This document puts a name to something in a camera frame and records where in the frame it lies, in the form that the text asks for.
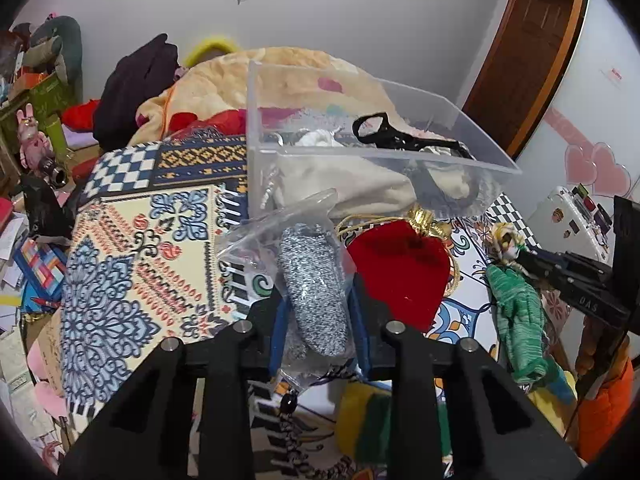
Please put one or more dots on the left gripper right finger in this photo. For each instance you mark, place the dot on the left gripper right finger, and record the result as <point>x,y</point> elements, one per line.
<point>495,431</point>

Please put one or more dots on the yellow curved pillow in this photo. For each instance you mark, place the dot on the yellow curved pillow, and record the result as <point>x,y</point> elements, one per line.
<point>221,45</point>

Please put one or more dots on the red velvet gold pouch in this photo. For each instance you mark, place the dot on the red velvet gold pouch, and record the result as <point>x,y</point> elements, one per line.
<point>403,261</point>

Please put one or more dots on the hand in orange sleeve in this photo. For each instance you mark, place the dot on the hand in orange sleeve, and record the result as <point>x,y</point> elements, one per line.
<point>602,357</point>

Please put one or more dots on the beige fleece blanket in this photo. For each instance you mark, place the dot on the beige fleece blanket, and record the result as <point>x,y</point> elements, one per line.
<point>282,77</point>

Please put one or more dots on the pink rabbit plush toy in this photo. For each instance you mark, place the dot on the pink rabbit plush toy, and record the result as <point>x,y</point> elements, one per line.
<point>35,146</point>

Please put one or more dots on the clear plastic storage box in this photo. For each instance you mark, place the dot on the clear plastic storage box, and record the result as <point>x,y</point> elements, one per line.
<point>269,130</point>

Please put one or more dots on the yellow green sponge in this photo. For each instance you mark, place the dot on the yellow green sponge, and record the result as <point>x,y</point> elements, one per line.
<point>362,428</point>

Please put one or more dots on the green knitted cloth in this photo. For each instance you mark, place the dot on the green knitted cloth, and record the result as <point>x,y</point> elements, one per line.
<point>521,320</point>

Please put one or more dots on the white sticker suitcase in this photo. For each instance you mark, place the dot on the white sticker suitcase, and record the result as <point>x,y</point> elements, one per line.
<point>562,223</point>

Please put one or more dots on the green dinosaur plush toy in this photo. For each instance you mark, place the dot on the green dinosaur plush toy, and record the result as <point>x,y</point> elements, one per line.
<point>57,43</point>

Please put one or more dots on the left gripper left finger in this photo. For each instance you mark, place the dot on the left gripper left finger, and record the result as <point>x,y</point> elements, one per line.
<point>143,432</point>

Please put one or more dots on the dark purple jacket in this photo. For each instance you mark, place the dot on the dark purple jacket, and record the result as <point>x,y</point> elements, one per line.
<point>137,77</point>

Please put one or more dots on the grey scourer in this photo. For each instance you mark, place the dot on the grey scourer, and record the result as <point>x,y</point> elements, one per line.
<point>298,248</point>

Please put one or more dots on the red cushion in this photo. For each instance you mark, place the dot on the red cushion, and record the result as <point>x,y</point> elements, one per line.
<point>79,117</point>

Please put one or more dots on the patterned colourful bed sheet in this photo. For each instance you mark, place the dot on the patterned colourful bed sheet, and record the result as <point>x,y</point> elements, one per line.
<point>142,268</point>

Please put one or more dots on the brown wooden wardrobe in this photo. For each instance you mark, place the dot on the brown wooden wardrobe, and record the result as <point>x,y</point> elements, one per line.
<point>523,67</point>

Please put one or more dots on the white drawstring cloth pouch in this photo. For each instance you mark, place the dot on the white drawstring cloth pouch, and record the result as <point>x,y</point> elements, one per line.
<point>361,186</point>

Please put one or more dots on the green cardboard box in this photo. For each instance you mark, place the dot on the green cardboard box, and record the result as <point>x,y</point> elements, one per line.
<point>48,97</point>

